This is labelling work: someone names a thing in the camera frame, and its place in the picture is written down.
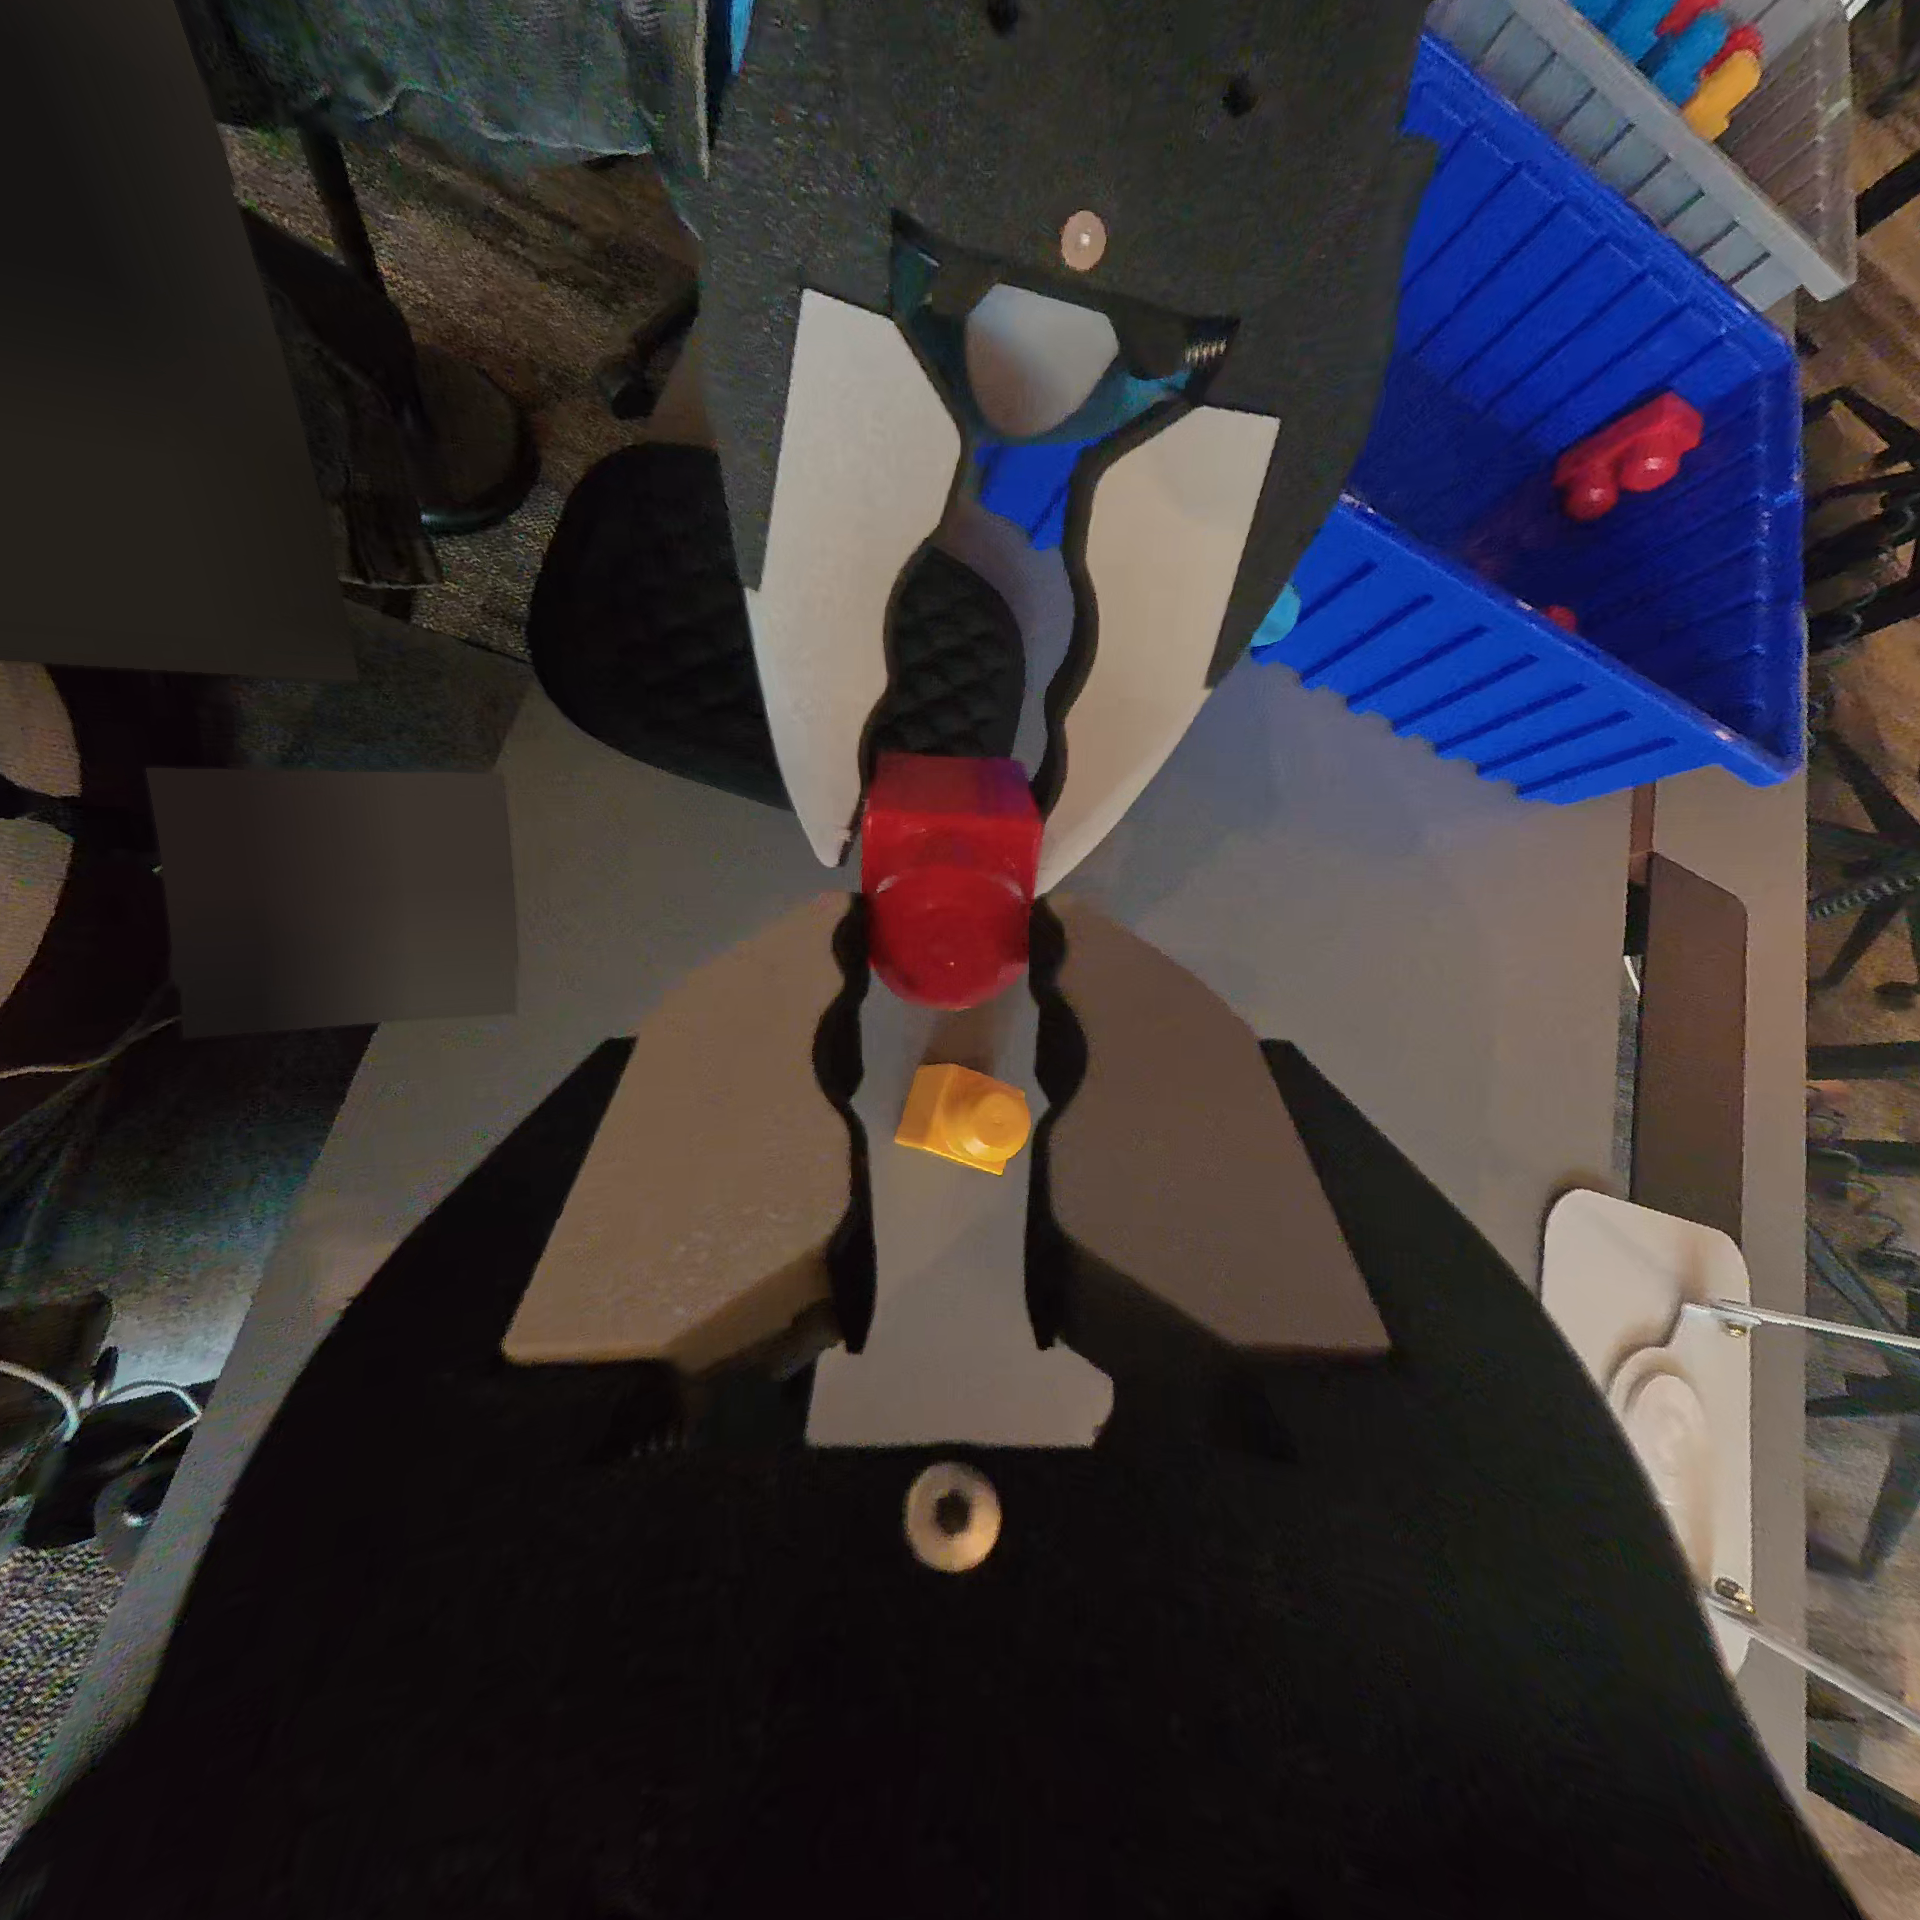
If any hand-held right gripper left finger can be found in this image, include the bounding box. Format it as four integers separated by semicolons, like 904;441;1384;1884
498;898;868;1370

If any row of colourful toy blocks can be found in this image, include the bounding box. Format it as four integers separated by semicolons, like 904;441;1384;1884
1572;0;1781;140

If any black textured wrist rest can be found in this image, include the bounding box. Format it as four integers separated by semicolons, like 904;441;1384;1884
522;448;1073;818

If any person's leg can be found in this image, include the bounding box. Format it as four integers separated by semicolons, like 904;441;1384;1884
186;0;721;166

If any red two-stud building block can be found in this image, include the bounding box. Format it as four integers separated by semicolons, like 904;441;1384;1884
1554;385;1706;517

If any blue plastic bin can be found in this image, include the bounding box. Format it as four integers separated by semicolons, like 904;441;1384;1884
1244;30;1810;809

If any grey plastic bin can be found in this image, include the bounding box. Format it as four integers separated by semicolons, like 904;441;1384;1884
1420;0;1869;303

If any dark desk cable cover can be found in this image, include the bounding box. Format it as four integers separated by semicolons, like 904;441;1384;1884
1644;853;1751;1168

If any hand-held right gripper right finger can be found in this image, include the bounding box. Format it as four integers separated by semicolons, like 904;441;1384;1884
1027;898;1403;1362

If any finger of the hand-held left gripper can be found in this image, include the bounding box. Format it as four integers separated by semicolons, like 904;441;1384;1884
1027;391;1291;904
751;283;972;874

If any orange building block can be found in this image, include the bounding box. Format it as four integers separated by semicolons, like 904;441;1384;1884
894;1067;1035;1175

